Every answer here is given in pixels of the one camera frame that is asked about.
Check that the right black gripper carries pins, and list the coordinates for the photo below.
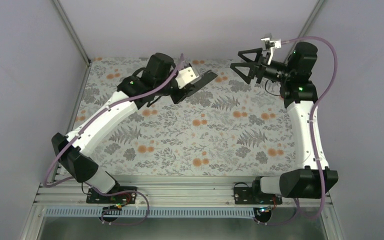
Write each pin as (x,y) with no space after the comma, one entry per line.
(257,69)

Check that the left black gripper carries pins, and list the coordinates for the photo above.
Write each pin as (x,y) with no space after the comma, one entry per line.
(176,98)

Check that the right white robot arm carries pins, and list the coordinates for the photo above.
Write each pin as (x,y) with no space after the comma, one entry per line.
(312,176)

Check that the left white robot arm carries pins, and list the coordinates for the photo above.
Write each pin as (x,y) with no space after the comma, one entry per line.
(160,77)

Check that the floral table mat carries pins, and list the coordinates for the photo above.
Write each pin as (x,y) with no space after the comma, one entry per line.
(227,128)

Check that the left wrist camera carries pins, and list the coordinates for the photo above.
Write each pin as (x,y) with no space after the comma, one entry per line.
(186,76)

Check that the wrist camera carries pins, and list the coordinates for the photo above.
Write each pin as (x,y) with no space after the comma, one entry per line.
(186,76)
(269,45)

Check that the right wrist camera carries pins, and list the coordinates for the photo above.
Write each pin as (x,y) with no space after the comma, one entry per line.
(269,45)

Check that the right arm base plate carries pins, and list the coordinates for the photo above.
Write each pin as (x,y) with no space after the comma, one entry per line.
(245,194)

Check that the aluminium mounting rail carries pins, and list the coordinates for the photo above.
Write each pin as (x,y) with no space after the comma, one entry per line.
(160,191)

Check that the grey slotted cable duct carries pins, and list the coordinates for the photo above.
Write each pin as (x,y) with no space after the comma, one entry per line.
(153,212)

